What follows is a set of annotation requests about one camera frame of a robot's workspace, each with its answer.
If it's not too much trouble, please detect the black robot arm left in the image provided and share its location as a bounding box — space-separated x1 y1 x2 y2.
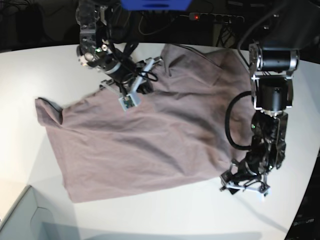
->
220 42 300 197

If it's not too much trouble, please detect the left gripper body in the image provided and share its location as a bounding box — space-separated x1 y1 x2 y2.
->
219 157 271 191

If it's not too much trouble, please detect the pink t-shirt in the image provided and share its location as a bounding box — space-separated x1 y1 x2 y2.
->
34 43 258 204

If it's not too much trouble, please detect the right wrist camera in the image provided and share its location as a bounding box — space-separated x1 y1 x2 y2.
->
99 56 163 112

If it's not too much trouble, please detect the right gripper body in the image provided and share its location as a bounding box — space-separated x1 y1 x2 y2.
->
104 59 153 93

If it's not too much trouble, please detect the blue box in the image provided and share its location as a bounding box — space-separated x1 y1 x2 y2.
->
120 0 192 11

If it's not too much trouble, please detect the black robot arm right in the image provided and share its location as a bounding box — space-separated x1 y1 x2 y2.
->
75 0 158 95

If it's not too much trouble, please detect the black power strip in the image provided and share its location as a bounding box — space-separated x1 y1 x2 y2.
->
188 12 245 24

